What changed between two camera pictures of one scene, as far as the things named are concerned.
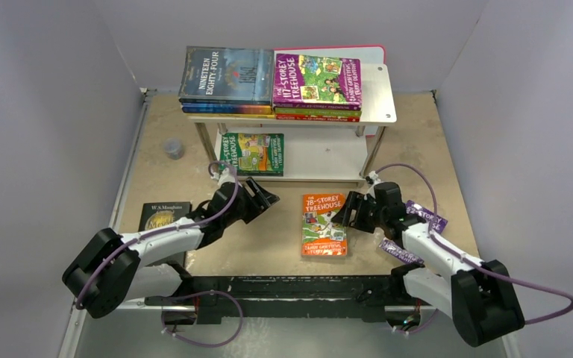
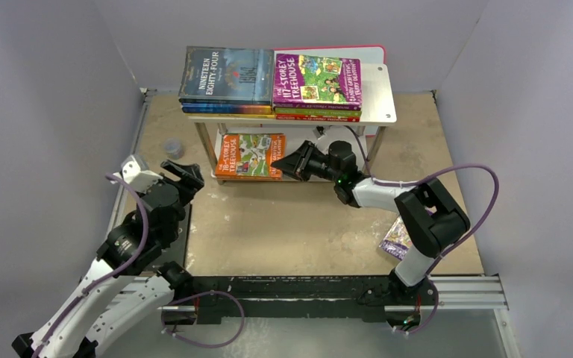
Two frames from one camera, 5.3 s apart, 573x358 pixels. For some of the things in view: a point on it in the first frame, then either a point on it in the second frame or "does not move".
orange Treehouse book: (320, 236) → (248, 156)
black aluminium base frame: (218, 300) does not move
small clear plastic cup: (174, 148) does not move
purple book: (302, 80) does not move
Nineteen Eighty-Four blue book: (230, 75) does not move
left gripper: (257, 203) → (190, 183)
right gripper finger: (342, 216) → (291, 164)
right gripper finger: (354, 202) → (310, 148)
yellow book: (229, 116) does not move
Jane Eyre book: (234, 109) does not move
